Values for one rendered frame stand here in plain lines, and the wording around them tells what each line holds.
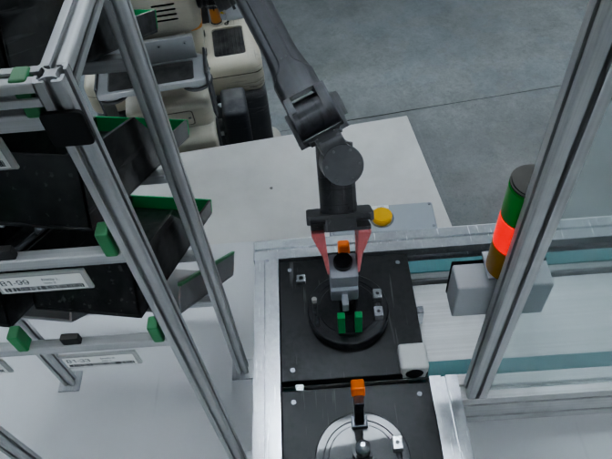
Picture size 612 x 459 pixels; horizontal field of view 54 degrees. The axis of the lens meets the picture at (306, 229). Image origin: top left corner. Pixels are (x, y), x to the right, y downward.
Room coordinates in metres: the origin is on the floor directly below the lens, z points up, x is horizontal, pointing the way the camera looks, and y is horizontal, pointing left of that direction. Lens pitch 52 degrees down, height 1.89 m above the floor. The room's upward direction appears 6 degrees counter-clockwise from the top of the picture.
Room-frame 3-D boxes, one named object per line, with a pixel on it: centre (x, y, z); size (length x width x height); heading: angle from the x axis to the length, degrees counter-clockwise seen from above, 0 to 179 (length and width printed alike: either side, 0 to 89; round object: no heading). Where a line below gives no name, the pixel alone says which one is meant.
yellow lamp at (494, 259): (0.41, -0.24, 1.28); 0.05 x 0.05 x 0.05
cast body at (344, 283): (0.53, -0.05, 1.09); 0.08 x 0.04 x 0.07; 178
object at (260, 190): (0.76, 0.14, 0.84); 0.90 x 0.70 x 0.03; 94
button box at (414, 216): (0.74, -0.15, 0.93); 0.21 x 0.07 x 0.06; 87
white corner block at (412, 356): (0.43, -0.15, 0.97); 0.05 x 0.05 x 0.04; 87
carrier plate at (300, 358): (0.53, -0.06, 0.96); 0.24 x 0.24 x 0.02; 87
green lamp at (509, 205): (0.41, -0.24, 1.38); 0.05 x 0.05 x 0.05
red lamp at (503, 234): (0.41, -0.24, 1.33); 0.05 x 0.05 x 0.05
